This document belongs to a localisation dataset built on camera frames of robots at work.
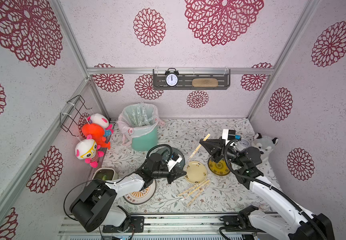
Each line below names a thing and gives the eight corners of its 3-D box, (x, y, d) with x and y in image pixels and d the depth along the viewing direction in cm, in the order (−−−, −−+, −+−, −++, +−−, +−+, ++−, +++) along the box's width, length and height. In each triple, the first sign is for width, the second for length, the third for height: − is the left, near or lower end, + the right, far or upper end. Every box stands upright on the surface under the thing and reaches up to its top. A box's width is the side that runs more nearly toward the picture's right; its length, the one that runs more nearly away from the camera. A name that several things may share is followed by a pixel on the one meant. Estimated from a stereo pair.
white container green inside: (97, 181, 90) (92, 176, 85) (100, 172, 93) (95, 167, 88) (116, 181, 90) (113, 176, 85) (119, 172, 93) (115, 167, 88)
